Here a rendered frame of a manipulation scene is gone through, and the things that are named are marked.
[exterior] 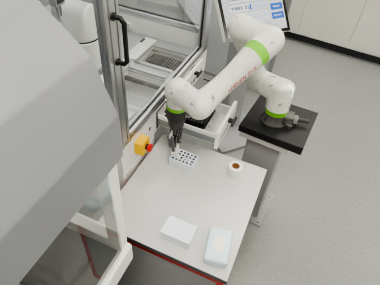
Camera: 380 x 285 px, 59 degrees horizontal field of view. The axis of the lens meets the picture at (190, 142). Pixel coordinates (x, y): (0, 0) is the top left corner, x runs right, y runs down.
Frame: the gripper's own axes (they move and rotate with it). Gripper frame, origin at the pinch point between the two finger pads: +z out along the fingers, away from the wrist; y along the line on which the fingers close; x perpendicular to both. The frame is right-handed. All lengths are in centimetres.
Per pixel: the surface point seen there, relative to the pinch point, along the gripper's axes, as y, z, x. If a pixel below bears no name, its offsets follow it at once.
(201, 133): 12.8, -3.9, -8.2
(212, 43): 193, 47, 54
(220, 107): 36.8, -3.6, -9.2
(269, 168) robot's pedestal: 40, 31, -44
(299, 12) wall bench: 317, 46, -9
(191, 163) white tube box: -1.2, 4.3, -9.7
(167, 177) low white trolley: -11.6, 7.9, -2.0
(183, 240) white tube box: -40.4, 2.8, -24.3
